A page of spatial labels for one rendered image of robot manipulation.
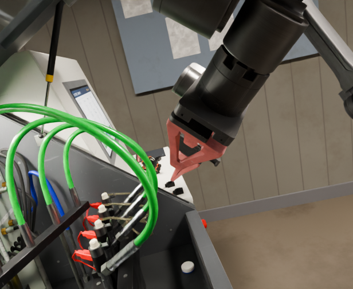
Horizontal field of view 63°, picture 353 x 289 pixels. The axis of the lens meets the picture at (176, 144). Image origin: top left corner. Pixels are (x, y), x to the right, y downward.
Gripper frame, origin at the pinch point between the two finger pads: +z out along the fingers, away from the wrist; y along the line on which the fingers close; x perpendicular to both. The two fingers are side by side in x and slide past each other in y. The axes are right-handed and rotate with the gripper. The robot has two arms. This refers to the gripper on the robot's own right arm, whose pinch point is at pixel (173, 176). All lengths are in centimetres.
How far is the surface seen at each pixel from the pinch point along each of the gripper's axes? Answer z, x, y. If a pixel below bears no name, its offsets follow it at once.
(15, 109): -1.3, 13.7, 27.7
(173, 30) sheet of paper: -21, -174, 41
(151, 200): -1.7, 15.6, 2.8
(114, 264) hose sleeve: 13.1, 14.8, 1.6
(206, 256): 17.0, -7.3, -19.4
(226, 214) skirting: 83, -176, -82
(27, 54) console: 4, -25, 51
